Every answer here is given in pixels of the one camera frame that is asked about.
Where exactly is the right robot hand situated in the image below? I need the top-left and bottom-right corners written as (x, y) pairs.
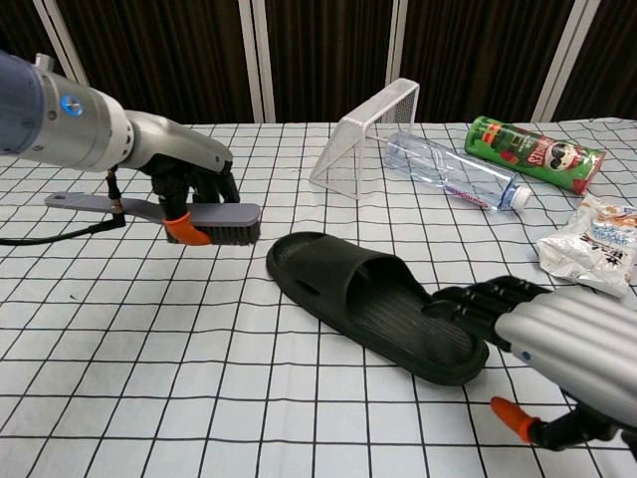
top-left (422, 276), bottom-right (637, 452)

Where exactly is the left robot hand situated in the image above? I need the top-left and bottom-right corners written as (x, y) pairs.
top-left (123, 110), bottom-right (241, 248)

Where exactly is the grey cleaning brush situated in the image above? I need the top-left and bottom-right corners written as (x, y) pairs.
top-left (44, 192), bottom-right (262, 246)

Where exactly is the black slipper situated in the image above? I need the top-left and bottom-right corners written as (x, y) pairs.
top-left (266, 231), bottom-right (491, 387)

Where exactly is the white snack bag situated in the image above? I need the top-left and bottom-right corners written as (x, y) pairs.
top-left (535, 192), bottom-right (637, 299)

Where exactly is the green chips can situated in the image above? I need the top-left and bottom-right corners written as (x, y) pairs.
top-left (464, 115), bottom-right (607, 195)

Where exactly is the clear plastic water bottle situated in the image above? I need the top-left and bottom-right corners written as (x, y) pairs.
top-left (383, 131), bottom-right (533, 213)

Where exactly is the checkered white tablecloth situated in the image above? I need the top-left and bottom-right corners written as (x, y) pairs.
top-left (0, 117), bottom-right (637, 478)

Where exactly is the white partition frame post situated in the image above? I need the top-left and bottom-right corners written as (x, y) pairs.
top-left (32, 0), bottom-right (106, 126)
top-left (392, 0), bottom-right (424, 84)
top-left (238, 0), bottom-right (278, 123)
top-left (530, 0), bottom-right (591, 121)

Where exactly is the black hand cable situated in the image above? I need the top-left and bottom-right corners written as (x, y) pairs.
top-left (0, 166), bottom-right (125, 246)

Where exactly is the white mesh wire rack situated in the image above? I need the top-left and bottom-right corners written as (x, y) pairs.
top-left (309, 78), bottom-right (420, 201)

